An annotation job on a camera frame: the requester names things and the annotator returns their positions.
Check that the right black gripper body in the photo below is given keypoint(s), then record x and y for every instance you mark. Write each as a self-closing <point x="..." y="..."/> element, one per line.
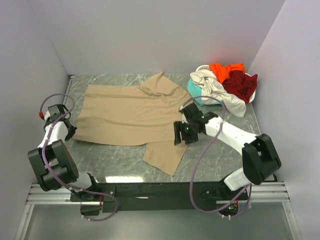
<point x="188" y="134"/>

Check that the white laundry basket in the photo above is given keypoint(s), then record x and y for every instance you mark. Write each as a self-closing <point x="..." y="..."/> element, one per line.
<point x="207" y="67"/>

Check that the beige polo shirt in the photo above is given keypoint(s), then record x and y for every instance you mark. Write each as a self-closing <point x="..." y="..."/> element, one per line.
<point x="136" y="115"/>

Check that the white shirt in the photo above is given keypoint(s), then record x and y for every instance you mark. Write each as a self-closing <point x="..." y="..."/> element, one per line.
<point x="213" y="89"/>

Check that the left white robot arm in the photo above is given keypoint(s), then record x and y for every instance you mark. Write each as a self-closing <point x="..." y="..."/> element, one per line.
<point x="62" y="164"/>

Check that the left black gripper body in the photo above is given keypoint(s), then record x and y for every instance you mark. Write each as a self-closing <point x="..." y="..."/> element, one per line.
<point x="71" y="132"/>

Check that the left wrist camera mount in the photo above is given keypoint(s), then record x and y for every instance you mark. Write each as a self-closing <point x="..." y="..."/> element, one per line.
<point x="44" y="115"/>

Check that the teal shirt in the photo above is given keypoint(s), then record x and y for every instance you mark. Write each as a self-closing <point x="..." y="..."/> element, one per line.
<point x="195" y="91"/>

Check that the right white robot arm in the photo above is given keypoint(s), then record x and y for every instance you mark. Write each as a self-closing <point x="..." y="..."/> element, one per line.
<point x="259" y="155"/>

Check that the orange shirt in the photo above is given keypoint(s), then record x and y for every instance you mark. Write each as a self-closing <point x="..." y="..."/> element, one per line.
<point x="222" y="73"/>

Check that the black base beam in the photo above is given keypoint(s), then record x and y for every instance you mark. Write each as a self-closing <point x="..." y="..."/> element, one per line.
<point x="145" y="196"/>

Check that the aluminium rail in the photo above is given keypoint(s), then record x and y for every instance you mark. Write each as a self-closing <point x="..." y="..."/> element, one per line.
<point x="267" y="192"/>

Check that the dark red shirt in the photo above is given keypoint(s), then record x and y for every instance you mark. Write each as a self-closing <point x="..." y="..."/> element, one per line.
<point x="241" y="85"/>

